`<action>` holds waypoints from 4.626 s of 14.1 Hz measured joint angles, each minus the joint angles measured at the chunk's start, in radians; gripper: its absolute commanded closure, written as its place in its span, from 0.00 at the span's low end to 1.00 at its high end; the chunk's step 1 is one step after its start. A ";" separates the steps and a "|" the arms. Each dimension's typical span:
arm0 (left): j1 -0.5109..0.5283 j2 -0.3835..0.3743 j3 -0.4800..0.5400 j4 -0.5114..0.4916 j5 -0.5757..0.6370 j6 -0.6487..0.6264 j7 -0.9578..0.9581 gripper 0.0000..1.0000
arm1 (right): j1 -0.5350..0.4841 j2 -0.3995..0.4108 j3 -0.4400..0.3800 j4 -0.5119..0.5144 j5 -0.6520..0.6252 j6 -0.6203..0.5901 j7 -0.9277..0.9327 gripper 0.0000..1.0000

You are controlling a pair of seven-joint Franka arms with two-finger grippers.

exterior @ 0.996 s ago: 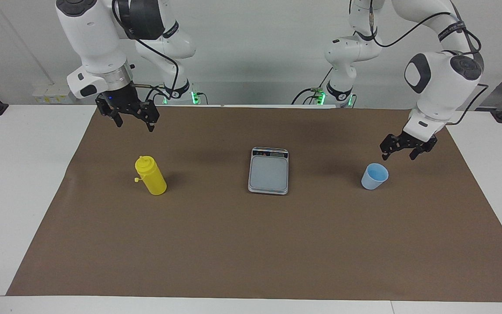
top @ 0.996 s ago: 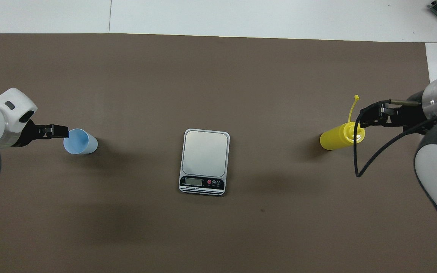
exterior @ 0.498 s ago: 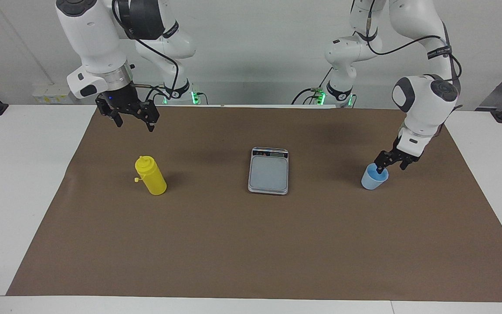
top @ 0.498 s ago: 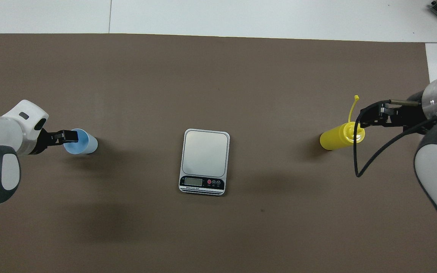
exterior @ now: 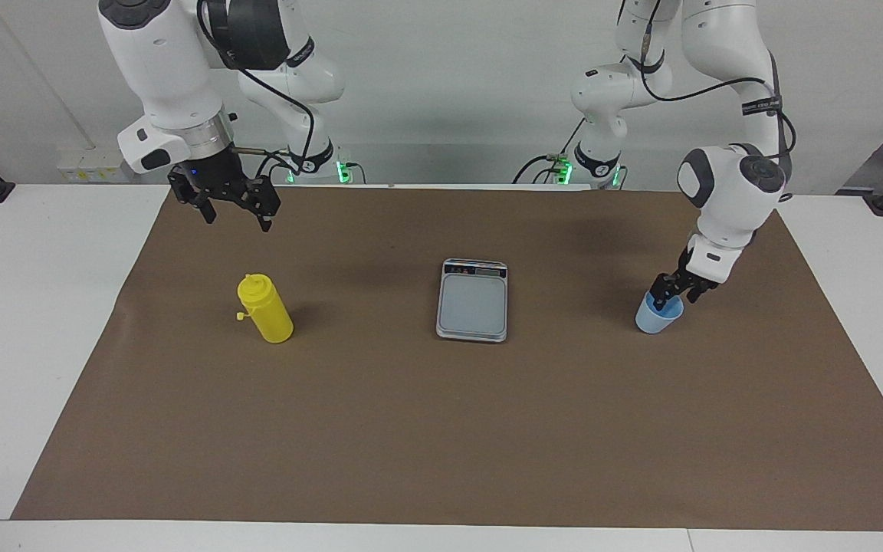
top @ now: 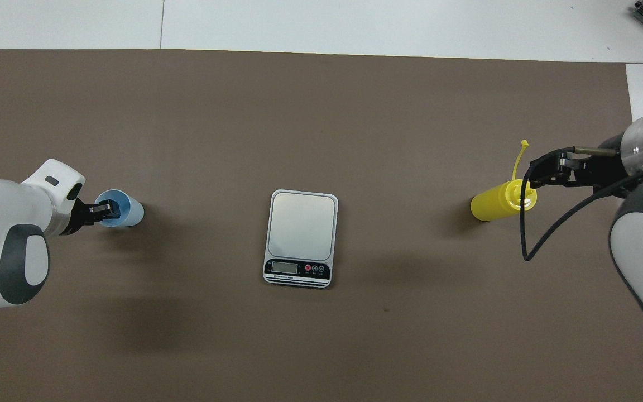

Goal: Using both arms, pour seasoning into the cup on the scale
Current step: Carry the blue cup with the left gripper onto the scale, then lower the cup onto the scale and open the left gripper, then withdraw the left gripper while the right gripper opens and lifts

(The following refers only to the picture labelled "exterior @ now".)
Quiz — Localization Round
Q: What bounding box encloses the light blue plastic cup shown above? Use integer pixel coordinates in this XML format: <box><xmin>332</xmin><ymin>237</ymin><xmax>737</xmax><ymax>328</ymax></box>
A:
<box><xmin>635</xmin><ymin>290</ymin><xmax>685</xmax><ymax>335</ymax></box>

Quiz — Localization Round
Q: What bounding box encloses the yellow squeeze bottle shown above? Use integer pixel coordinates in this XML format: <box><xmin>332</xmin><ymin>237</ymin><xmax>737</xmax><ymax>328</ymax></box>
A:
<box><xmin>235</xmin><ymin>274</ymin><xmax>295</xmax><ymax>344</ymax></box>

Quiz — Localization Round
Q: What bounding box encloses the silver digital kitchen scale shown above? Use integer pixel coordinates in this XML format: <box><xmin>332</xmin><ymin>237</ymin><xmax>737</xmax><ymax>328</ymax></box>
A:
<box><xmin>435</xmin><ymin>258</ymin><xmax>510</xmax><ymax>343</ymax></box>

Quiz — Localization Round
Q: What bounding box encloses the white power strip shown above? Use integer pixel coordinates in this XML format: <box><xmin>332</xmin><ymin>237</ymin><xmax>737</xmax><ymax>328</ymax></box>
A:
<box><xmin>57</xmin><ymin>148</ymin><xmax>130</xmax><ymax>183</ymax></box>

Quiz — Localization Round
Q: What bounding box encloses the brown paper mat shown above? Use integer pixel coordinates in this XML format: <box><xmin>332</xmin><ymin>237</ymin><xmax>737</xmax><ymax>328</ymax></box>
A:
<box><xmin>11</xmin><ymin>186</ymin><xmax>883</xmax><ymax>532</ymax></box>

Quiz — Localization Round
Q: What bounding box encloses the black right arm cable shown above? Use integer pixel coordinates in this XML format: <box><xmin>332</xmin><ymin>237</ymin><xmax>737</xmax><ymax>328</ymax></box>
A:
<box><xmin>196</xmin><ymin>0</ymin><xmax>317</xmax><ymax>179</ymax></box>

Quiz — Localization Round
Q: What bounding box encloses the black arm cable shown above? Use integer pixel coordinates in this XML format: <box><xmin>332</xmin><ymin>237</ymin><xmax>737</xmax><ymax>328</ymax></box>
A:
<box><xmin>616</xmin><ymin>0</ymin><xmax>798</xmax><ymax>163</ymax></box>
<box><xmin>196</xmin><ymin>0</ymin><xmax>317</xmax><ymax>179</ymax></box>

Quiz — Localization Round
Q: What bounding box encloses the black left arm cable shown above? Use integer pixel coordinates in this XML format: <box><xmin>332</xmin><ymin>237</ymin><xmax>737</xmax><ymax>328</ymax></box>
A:
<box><xmin>616</xmin><ymin>0</ymin><xmax>798</xmax><ymax>163</ymax></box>

